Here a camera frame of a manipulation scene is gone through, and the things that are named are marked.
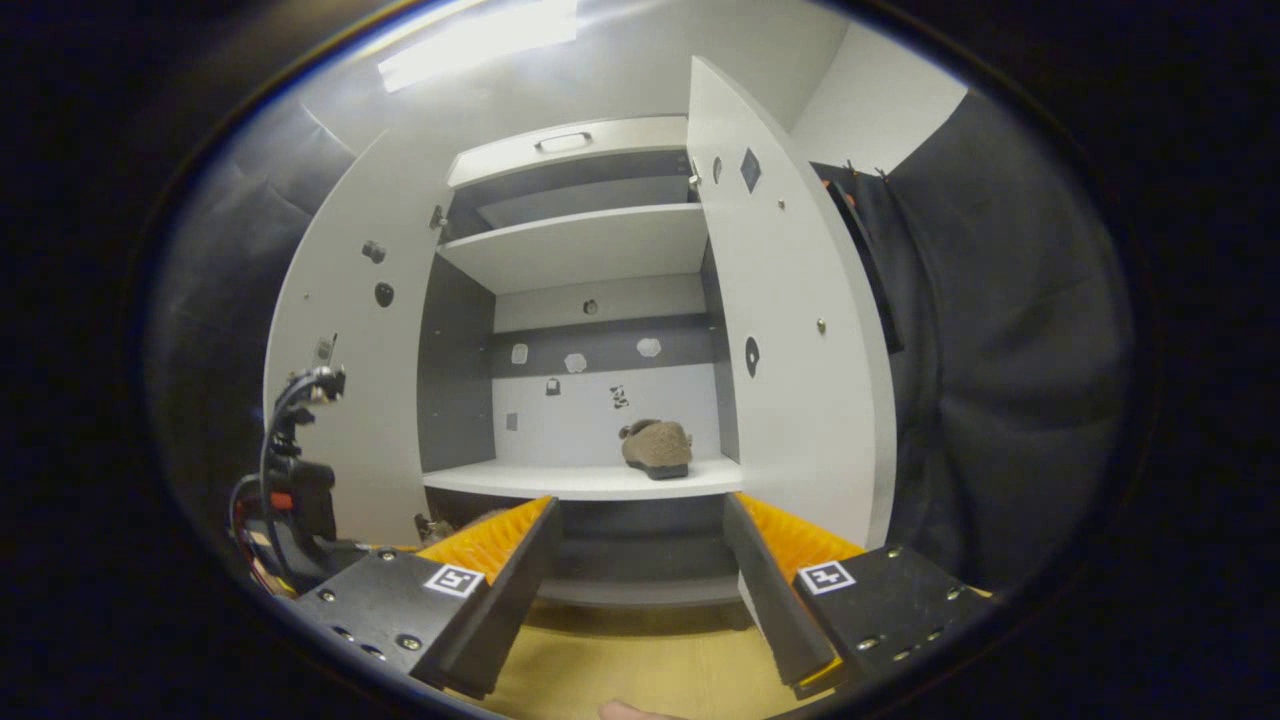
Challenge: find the white shoe cabinet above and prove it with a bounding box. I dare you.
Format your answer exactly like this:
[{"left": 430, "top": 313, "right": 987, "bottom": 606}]
[{"left": 415, "top": 115, "right": 746, "bottom": 606}]

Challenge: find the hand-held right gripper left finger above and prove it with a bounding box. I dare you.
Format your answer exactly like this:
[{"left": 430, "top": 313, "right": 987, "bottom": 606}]
[{"left": 290, "top": 495, "right": 563, "bottom": 701}]

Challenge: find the white shoe cabinet door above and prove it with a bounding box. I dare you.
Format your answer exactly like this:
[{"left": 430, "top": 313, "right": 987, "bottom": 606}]
[
  {"left": 686, "top": 55, "right": 898, "bottom": 631},
  {"left": 262, "top": 125, "right": 461, "bottom": 549}
]

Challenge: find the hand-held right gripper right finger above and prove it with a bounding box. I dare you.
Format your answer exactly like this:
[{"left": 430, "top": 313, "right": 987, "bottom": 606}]
[{"left": 722, "top": 492, "right": 996, "bottom": 701}]

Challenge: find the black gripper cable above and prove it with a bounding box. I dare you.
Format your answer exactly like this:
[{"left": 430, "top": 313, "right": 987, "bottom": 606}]
[{"left": 258, "top": 368, "right": 346, "bottom": 591}]

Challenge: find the white cabinet shelf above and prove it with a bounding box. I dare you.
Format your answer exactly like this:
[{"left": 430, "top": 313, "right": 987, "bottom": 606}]
[{"left": 437, "top": 203, "right": 711, "bottom": 295}]

